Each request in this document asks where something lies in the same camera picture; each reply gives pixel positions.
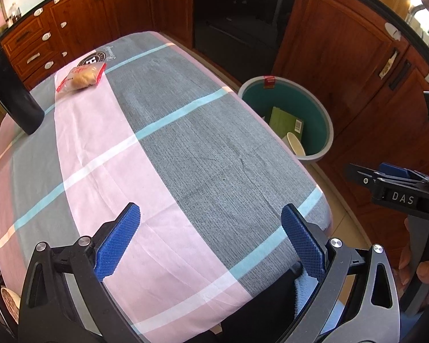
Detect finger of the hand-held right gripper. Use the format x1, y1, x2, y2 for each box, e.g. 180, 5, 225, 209
378, 162, 429, 186
345, 162, 384, 187

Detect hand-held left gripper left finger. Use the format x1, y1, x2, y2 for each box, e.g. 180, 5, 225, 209
18, 202, 144, 343

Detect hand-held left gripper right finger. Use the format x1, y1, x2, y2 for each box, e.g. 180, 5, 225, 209
281, 203, 403, 343

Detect green cardboard box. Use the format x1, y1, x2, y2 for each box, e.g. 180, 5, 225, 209
269, 106, 304, 140

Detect grey bin with teal inside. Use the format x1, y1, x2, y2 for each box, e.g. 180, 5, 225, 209
238, 75, 334, 165

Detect patterned plate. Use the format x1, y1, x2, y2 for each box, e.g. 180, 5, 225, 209
0, 288, 22, 324

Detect checked pink grey tablecloth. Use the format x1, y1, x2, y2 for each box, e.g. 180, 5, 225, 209
0, 30, 332, 334

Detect wooden tall door cabinets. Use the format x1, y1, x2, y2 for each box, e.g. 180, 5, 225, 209
272, 0, 429, 244

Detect bread in clear packet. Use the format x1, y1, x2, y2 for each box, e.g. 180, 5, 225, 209
55, 62, 107, 93

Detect black built-in oven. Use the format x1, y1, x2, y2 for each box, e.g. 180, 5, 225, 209
193, 0, 303, 84

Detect wooden drawer cabinet run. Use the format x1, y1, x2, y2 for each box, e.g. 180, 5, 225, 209
0, 0, 195, 90

